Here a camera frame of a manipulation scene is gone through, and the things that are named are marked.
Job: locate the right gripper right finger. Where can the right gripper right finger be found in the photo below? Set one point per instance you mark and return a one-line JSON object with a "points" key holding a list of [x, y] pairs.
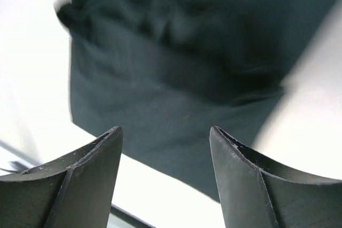
{"points": [[257, 191]]}

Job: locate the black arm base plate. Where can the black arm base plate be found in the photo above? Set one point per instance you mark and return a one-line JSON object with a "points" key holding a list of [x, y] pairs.
{"points": [[14, 161]]}

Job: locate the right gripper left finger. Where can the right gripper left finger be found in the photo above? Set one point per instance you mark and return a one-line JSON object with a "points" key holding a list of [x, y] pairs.
{"points": [[74, 190]]}

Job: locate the black t shirt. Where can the black t shirt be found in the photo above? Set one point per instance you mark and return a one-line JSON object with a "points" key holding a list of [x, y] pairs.
{"points": [[166, 71]]}

